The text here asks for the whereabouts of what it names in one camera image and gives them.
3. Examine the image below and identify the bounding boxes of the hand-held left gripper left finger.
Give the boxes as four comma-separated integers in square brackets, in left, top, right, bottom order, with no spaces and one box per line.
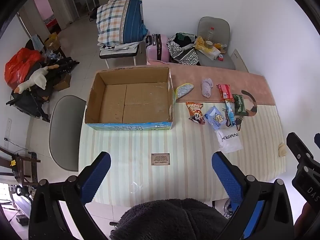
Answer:
[29,151,112,240]

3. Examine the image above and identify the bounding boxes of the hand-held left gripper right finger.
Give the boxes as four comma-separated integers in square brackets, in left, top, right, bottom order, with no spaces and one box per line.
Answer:
[212,151,294,240]

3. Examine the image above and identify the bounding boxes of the white pouch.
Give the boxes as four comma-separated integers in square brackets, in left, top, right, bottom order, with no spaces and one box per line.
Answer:
[216,128,243,154]

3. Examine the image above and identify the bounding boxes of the blue tissue pack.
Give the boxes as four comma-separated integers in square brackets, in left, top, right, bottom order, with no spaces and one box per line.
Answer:
[204,106,227,130]

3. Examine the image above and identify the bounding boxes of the blue tube packet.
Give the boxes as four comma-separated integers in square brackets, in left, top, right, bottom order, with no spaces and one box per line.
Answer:
[224,100,237,127]

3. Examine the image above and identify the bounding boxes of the orange panda snack packet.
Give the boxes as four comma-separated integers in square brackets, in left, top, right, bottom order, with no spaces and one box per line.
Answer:
[185,101,206,125]

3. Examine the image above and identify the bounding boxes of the green packet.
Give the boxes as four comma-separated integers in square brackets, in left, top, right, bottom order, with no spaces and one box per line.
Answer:
[232,94,247,114]

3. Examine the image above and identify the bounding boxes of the red snack packet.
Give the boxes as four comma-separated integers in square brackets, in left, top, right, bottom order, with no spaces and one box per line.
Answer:
[216,84,235,102]

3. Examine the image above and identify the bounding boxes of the purple sock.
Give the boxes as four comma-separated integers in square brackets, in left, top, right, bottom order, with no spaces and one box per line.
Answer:
[201,78,214,98]

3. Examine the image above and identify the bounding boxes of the silver scrubbing mitt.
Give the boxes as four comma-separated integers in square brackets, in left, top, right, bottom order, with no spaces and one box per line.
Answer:
[176,83,195,100]

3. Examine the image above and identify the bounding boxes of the grey plastic chair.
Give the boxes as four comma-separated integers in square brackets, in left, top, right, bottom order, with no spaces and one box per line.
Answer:
[49,95,87,172]

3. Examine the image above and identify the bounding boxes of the striped cat print table mat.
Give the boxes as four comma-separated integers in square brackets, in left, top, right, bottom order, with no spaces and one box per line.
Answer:
[79,65,287,205]

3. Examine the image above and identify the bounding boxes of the dark fleece clothing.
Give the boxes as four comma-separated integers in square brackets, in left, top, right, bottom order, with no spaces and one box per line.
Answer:
[110,198,234,240]

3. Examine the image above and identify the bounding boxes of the dark wooden chair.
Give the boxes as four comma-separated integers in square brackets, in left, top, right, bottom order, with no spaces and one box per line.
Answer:
[0,146,41,187]

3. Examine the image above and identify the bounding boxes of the white power strip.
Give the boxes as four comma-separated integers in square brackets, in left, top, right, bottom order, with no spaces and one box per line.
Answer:
[5,118,12,141]

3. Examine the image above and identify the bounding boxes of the brown cardboard box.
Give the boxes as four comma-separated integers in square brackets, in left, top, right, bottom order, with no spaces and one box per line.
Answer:
[53,72,72,92]

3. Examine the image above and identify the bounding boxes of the black folded stroller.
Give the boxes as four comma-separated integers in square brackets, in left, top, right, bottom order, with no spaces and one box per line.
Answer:
[5,56,80,123]

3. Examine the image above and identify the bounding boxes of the white leaning board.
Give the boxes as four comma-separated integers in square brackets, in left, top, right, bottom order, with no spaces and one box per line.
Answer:
[230,49,249,72]

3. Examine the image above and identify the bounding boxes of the white goose plush toy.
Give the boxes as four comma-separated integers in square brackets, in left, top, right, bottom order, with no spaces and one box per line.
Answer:
[14,64,60,93]

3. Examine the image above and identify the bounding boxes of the white packet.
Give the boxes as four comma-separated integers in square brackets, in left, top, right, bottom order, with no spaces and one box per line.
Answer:
[204,46,221,60]

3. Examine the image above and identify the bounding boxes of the white bench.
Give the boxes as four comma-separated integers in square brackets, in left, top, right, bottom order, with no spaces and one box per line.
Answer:
[99,42,140,68]

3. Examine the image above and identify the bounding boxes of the patterned tote bag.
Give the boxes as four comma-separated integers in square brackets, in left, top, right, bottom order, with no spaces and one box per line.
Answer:
[167,32,200,66]

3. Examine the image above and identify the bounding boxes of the pink folded mat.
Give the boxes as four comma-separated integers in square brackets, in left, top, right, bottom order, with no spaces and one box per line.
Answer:
[147,59,171,66]

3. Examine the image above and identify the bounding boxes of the yellow plastic bag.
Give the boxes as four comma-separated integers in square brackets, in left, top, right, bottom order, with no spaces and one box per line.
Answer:
[195,37,208,52]

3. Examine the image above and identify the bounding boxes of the red plastic bag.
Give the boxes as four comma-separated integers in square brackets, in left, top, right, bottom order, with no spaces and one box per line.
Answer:
[4,47,44,89]

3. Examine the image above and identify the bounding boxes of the clear plastic bottle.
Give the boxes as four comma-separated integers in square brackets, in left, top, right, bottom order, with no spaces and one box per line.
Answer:
[204,27,216,42]

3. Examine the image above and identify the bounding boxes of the pink suitcase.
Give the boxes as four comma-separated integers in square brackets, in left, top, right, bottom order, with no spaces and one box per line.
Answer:
[146,33,170,63]

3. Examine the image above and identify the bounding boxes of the yellow cardboard box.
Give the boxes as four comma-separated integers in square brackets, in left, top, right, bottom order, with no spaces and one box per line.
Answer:
[44,32,61,51]

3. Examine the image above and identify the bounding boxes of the grey cushioned chair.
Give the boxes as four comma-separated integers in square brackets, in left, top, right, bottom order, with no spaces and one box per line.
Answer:
[196,17,237,70]

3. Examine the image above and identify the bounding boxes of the light blue cloth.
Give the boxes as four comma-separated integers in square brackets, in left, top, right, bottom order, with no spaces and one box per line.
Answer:
[31,35,44,50]

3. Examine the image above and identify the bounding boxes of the plaid bedding bundle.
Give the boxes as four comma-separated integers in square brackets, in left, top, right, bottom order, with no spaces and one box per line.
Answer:
[96,0,148,46]

